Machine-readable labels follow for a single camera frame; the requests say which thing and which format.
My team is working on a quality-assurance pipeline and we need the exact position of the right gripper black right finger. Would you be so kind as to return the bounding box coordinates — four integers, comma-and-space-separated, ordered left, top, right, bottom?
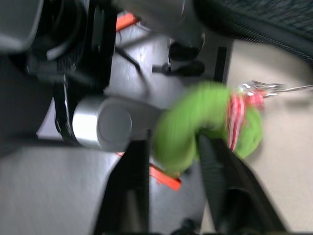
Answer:
198, 132, 287, 233

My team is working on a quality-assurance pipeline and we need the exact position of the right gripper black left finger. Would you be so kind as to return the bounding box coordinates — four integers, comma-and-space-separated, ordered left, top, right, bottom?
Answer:
94, 129, 151, 235

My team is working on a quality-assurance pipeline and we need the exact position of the green plush zipper charm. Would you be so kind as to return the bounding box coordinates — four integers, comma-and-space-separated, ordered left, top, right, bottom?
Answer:
153, 81, 265, 177

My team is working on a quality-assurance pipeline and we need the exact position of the black zippered paddle case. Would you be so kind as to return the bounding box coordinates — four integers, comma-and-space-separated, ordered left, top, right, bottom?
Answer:
193, 0, 313, 63

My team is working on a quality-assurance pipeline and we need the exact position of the orange floor tape strip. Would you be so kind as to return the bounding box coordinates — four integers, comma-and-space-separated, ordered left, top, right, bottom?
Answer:
116, 151, 182, 192
115, 12, 138, 31

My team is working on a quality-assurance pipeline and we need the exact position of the silver robot leg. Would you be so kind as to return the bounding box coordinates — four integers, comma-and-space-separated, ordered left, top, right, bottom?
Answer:
71, 95, 170, 153

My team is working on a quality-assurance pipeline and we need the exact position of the black table leg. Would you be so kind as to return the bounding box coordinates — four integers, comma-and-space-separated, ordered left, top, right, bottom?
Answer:
214, 46, 229, 83

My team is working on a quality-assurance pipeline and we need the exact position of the dark robot torso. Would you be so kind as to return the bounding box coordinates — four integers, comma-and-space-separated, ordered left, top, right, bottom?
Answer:
0, 0, 117, 148

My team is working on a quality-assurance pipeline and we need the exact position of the silver metal key ring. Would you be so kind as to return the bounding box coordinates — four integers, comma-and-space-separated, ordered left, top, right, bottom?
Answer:
235, 80, 313, 99

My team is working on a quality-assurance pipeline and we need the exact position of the thin black floor cable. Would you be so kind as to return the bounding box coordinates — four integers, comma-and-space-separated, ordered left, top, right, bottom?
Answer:
114, 46, 150, 99

